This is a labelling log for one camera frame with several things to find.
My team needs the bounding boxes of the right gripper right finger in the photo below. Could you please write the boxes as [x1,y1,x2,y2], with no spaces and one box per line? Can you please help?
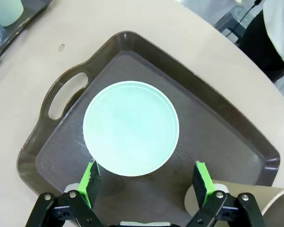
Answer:
[186,161,267,227]

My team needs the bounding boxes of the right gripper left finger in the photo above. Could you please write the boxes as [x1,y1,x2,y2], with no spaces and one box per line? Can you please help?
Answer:
[26,160,105,227]

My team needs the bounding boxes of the tall brown cup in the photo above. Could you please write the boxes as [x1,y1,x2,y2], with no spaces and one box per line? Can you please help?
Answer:
[184,181,284,227]

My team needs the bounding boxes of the mint green bowl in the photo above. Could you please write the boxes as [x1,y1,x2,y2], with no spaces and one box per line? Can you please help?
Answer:
[82,80,180,177]

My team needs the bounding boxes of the tall green cup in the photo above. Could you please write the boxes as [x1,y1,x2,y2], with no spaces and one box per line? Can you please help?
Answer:
[0,0,24,27]

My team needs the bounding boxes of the dark brown plastic tray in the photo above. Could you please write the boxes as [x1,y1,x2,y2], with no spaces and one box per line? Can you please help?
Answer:
[0,0,53,69]
[16,30,281,224]

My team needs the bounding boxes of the grey plastic stool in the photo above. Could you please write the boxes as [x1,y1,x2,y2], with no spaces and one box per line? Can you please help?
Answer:
[214,6,254,45]

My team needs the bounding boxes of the person in cream sweater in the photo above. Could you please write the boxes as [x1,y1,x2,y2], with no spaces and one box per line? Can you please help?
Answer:
[240,0,284,82]

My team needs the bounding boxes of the thin black cable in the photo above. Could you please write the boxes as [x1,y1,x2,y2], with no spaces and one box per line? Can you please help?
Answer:
[226,0,262,38]

